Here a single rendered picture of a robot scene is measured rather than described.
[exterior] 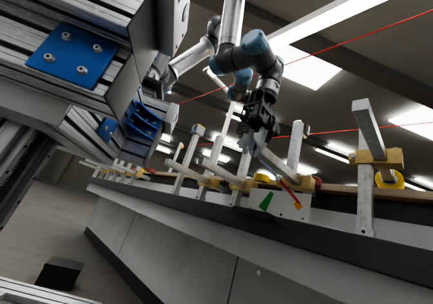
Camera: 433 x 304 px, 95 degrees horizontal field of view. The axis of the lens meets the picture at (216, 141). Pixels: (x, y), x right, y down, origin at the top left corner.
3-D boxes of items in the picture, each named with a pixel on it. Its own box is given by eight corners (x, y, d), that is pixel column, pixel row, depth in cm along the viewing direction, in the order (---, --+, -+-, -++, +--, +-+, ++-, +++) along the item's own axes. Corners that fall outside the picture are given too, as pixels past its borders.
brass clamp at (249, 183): (249, 190, 88) (252, 180, 89) (227, 188, 97) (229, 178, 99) (256, 195, 91) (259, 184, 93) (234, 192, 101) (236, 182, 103)
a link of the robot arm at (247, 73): (227, 1, 104) (260, 76, 88) (224, 20, 114) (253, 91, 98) (205, 3, 101) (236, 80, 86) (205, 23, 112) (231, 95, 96)
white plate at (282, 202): (308, 223, 66) (311, 194, 70) (245, 210, 85) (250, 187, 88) (308, 223, 67) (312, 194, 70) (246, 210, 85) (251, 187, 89)
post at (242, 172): (230, 223, 88) (253, 129, 106) (224, 221, 90) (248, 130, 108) (234, 224, 90) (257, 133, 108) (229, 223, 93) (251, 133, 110)
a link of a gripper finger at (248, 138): (235, 151, 57) (243, 123, 60) (247, 159, 60) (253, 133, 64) (243, 150, 55) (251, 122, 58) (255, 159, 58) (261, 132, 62)
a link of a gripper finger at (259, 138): (243, 150, 55) (251, 122, 58) (255, 159, 58) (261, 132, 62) (253, 149, 52) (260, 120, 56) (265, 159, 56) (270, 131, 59)
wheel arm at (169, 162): (166, 165, 92) (169, 157, 93) (162, 165, 94) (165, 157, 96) (225, 194, 117) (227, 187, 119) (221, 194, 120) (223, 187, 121)
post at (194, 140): (173, 194, 126) (196, 133, 143) (169, 193, 130) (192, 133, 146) (178, 196, 129) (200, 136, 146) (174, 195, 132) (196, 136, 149)
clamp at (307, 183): (308, 188, 71) (310, 175, 73) (275, 185, 81) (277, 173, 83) (314, 193, 75) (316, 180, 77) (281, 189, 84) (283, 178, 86)
